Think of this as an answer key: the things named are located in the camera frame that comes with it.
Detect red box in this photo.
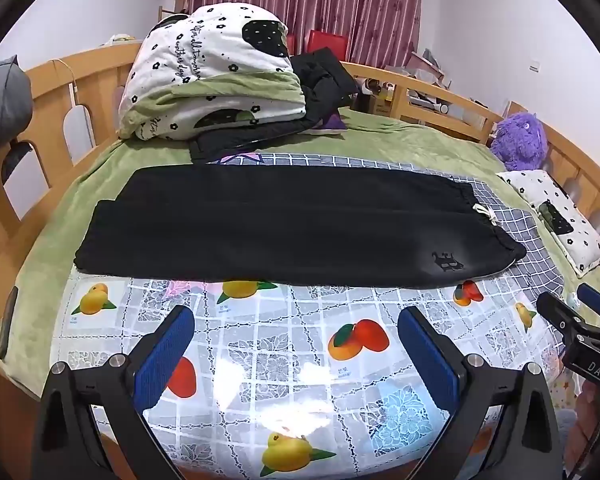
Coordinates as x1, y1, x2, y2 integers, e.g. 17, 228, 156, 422
286, 29, 353, 63

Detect folded white flower quilt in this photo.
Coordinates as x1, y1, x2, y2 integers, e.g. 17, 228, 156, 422
117, 3, 308, 142

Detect grey cloth on bedpost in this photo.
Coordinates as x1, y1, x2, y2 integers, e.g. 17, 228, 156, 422
0, 55, 34, 157

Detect white flower print pillow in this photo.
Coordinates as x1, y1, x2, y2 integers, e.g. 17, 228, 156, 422
497, 169, 600, 278

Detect dark red curtain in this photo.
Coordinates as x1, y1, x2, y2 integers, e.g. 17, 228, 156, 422
177, 0, 425, 68

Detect wooden bed frame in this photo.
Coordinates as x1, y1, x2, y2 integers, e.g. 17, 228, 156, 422
0, 42, 600, 480

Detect black pants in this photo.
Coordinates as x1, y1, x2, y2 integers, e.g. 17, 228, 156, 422
74, 165, 527, 290

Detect black jacket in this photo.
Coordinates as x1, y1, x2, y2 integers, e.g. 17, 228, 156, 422
189, 47, 361, 163

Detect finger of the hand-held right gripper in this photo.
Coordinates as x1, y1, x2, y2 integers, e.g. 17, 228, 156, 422
536, 291, 582, 343
576, 282, 600, 323

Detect purple plush toy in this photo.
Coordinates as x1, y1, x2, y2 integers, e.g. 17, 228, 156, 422
490, 111, 549, 172

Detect cardboard box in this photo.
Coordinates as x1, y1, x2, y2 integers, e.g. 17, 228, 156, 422
367, 94, 396, 116

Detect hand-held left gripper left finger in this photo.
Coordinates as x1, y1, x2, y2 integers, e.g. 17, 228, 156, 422
32, 304, 196, 480

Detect fruit print plastic tablecloth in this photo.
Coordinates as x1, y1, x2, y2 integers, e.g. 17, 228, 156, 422
52, 272, 563, 480

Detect fruit-print plastic tablecloth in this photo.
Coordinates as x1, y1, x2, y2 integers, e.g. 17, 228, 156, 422
0, 109, 600, 381

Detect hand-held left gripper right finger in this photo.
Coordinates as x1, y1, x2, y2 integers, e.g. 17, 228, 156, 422
397, 305, 566, 480

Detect purple cloth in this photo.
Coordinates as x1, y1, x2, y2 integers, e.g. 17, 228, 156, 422
307, 112, 348, 136

